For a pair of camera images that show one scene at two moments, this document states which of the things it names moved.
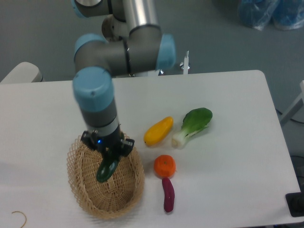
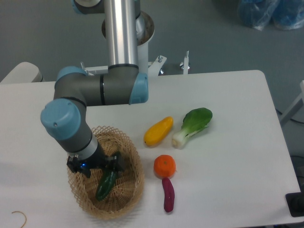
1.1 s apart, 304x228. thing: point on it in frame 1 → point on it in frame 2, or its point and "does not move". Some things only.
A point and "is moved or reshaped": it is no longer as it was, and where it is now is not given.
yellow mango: [156, 132] does not move
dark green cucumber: [106, 169] is moved or reshaped
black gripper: [115, 144] → [99, 159]
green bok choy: [195, 120] does not move
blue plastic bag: [285, 14] does not move
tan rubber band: [25, 217] does not move
